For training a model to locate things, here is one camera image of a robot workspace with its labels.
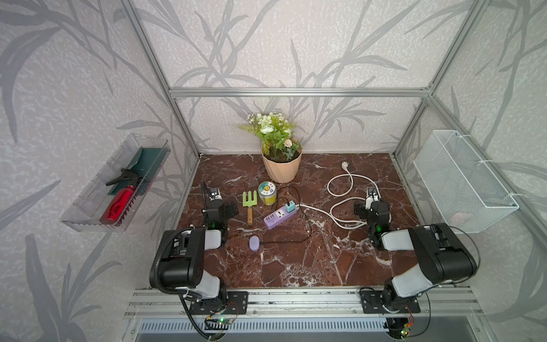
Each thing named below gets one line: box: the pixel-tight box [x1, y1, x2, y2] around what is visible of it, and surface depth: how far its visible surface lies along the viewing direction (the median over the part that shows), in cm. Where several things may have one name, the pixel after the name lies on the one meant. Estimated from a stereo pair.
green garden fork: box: [242, 190, 258, 226], surface depth 103 cm
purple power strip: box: [263, 205, 299, 231], surface depth 95 cm
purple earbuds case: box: [249, 235, 260, 252], surface depth 88 cm
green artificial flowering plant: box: [237, 112, 302, 163], surface depth 95 cm
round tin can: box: [257, 180, 278, 206], surface depth 98 cm
